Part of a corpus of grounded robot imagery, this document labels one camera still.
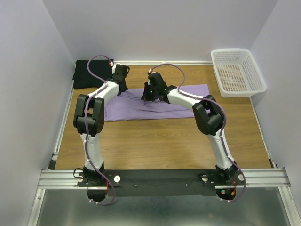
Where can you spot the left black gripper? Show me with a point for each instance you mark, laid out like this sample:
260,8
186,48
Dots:
125,88

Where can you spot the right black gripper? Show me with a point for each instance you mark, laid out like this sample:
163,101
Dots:
145,96

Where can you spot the purple t shirt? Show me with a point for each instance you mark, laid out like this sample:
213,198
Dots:
129,106

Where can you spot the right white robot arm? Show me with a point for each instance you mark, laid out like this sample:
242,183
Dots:
209,116

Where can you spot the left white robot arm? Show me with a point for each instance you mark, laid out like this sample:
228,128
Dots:
89,120

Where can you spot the folded black t shirt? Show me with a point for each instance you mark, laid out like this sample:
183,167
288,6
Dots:
84,79

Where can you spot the white plastic basket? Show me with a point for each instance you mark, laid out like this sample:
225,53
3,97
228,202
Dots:
237,73

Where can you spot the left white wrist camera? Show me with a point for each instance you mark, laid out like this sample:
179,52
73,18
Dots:
114,66

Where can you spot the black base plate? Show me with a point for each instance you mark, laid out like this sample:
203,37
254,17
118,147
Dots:
106,184

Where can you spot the aluminium frame rail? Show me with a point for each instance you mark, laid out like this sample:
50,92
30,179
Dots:
264,200

